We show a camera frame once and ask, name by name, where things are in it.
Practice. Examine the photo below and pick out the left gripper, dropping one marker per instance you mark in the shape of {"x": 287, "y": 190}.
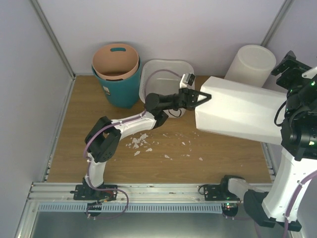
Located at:
{"x": 187, "y": 98}

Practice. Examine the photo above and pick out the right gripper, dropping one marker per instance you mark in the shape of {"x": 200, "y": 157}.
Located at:
{"x": 294, "y": 66}

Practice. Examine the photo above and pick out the large white round bin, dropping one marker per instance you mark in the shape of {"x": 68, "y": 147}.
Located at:
{"x": 252, "y": 65}

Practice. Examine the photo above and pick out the white rectangular basin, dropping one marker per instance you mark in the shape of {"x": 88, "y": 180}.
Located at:
{"x": 162, "y": 76}

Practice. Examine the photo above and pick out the white faceted bin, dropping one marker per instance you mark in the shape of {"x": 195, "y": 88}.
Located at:
{"x": 239, "y": 110}

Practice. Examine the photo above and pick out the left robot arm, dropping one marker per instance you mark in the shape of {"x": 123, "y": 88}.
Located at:
{"x": 103, "y": 139}

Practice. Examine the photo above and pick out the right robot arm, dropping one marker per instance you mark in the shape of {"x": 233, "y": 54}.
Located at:
{"x": 298, "y": 164}

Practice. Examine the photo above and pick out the teal plastic bin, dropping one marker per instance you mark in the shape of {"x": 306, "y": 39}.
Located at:
{"x": 121, "y": 93}

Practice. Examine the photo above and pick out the pink plastic bin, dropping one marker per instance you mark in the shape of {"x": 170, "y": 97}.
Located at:
{"x": 115, "y": 61}

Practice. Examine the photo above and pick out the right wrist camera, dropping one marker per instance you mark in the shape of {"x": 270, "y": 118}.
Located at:
{"x": 310, "y": 74}

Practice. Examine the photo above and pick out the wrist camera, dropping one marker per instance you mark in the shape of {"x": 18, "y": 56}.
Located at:
{"x": 187, "y": 81}
{"x": 310, "y": 74}

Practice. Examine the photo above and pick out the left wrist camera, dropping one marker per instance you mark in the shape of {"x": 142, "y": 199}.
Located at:
{"x": 187, "y": 81}

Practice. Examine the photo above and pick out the right aluminium frame post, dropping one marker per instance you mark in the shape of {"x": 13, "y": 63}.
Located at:
{"x": 285, "y": 7}

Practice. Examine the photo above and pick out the aluminium frame post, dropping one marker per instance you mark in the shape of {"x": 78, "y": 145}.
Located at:
{"x": 44, "y": 21}
{"x": 285, "y": 7}

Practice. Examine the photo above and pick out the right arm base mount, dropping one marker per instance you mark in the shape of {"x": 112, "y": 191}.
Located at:
{"x": 216, "y": 192}

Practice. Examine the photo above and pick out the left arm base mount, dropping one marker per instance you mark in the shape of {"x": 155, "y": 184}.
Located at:
{"x": 83, "y": 192}

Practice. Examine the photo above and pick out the left aluminium frame post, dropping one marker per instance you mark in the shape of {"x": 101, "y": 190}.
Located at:
{"x": 44, "y": 21}

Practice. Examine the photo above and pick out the aluminium front rail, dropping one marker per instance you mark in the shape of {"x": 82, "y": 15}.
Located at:
{"x": 137, "y": 192}

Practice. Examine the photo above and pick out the grey slotted cable duct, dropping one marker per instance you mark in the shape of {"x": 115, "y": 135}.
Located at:
{"x": 133, "y": 207}

